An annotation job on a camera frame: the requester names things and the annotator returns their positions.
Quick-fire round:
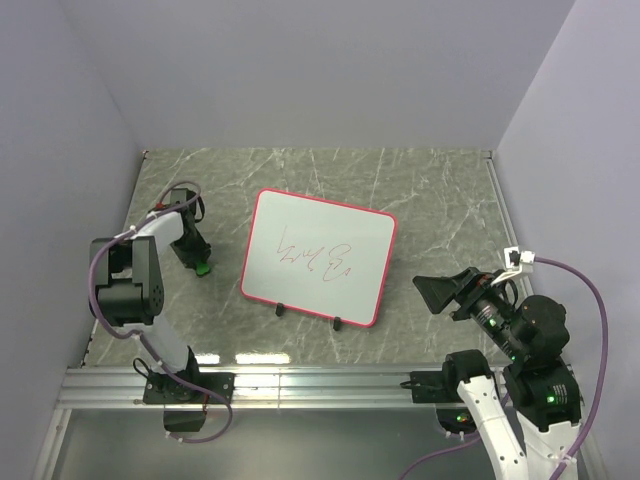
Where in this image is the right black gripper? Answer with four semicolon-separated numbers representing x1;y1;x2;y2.
412;261;528;356

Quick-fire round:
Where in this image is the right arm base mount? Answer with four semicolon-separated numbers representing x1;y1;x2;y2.
400;370;477;440

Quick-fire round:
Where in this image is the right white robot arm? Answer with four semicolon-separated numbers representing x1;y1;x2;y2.
413;267;582;479

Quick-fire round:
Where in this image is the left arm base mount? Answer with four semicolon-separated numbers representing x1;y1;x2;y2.
143;372;235;434

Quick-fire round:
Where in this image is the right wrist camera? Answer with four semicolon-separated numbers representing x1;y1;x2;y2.
491;246;536;286

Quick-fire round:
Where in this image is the green whiteboard eraser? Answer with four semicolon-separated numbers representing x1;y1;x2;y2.
194;261;211;277

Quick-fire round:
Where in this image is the aluminium rail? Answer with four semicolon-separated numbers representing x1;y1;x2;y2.
55;365;420;411

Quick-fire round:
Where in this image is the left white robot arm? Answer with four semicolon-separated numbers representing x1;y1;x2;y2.
88;181;211;402

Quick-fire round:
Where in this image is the pink framed whiteboard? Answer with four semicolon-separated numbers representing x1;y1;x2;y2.
240;188;398;328

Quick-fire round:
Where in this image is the wire whiteboard stand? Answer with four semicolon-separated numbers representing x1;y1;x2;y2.
275;303;344;332

